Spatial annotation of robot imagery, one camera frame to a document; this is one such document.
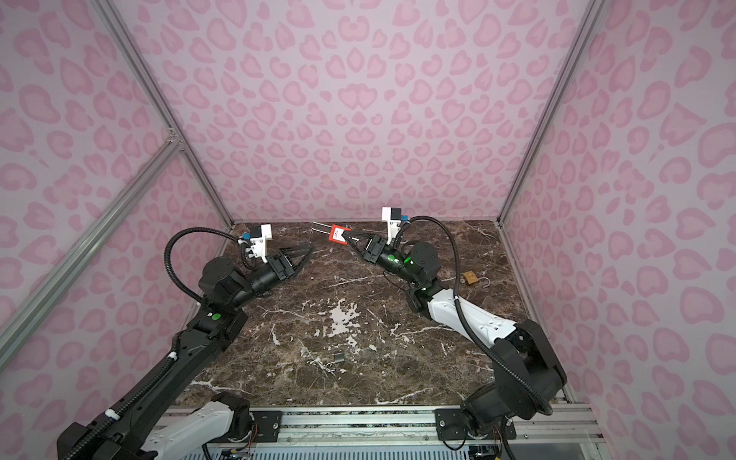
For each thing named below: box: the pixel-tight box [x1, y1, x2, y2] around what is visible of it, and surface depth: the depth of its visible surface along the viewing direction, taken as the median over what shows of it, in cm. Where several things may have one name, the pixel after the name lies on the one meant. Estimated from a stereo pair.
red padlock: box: [310, 220, 353, 245], surface depth 67 cm
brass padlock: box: [462, 270, 491, 289], surface depth 103 cm
